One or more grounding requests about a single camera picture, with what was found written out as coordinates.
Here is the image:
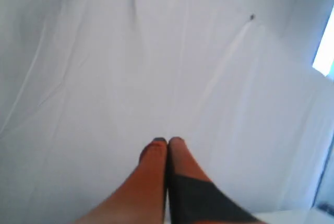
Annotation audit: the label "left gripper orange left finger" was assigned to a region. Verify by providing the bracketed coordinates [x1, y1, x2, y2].
[75, 137, 167, 223]

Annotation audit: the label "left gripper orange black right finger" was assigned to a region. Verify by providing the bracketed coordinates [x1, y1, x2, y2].
[167, 137, 263, 223]

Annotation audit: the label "white backdrop cloth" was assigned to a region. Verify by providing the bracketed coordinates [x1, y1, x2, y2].
[1, 0, 333, 223]

